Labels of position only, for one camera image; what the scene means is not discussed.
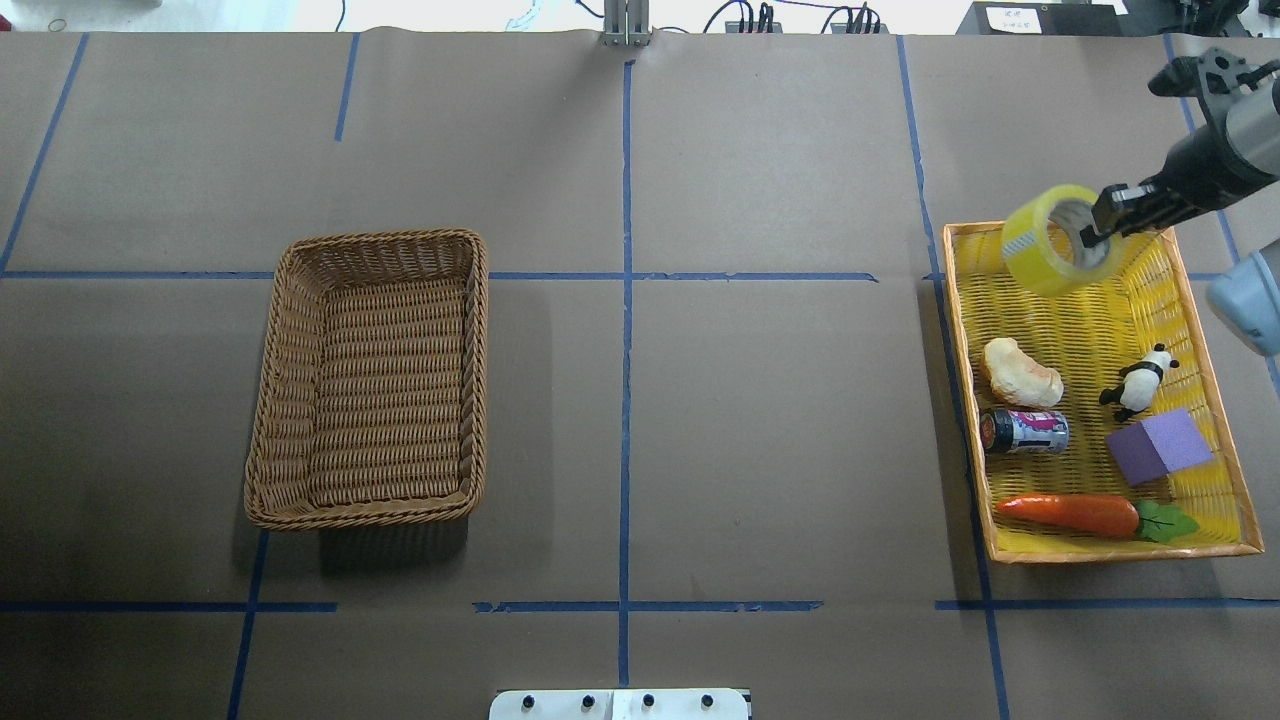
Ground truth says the small drink can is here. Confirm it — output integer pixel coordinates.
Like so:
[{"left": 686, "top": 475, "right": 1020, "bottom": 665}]
[{"left": 979, "top": 407, "right": 1070, "bottom": 455}]

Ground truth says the aluminium frame post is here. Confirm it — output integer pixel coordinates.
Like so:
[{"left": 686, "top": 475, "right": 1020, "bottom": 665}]
[{"left": 600, "top": 0, "right": 652, "bottom": 47}]

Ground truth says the purple cube block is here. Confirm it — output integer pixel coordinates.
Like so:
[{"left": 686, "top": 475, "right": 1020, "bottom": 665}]
[{"left": 1105, "top": 407, "right": 1213, "bottom": 487}]

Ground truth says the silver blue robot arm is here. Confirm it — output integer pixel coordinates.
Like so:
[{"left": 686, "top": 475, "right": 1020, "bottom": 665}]
[{"left": 1079, "top": 47, "right": 1279, "bottom": 357}]

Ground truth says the white mounting plate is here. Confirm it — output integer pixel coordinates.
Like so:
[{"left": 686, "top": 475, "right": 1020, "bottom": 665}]
[{"left": 488, "top": 687, "right": 753, "bottom": 719}]

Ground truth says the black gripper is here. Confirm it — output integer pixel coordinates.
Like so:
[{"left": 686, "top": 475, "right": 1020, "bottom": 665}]
[{"left": 1079, "top": 128, "right": 1263, "bottom": 249}]

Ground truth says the toy bread croissant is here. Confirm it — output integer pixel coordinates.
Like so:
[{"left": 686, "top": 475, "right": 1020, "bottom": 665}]
[{"left": 982, "top": 337, "right": 1065, "bottom": 410}]

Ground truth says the yellow woven basket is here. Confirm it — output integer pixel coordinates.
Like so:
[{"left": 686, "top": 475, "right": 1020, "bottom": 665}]
[{"left": 938, "top": 222, "right": 1265, "bottom": 564}]

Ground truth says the brown wicker basket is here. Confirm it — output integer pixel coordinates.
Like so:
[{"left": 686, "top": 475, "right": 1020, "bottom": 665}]
[{"left": 242, "top": 228, "right": 489, "bottom": 532}]

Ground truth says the yellow tape roll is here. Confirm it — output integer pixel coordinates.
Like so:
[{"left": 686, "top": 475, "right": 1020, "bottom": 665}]
[{"left": 1001, "top": 184, "right": 1123, "bottom": 297}]

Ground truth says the toy orange carrot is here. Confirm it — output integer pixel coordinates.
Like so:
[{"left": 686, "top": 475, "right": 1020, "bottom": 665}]
[{"left": 995, "top": 493, "right": 1201, "bottom": 544}]

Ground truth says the toy panda figure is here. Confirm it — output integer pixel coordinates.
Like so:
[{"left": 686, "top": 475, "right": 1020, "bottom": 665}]
[{"left": 1098, "top": 343, "right": 1180, "bottom": 423}]

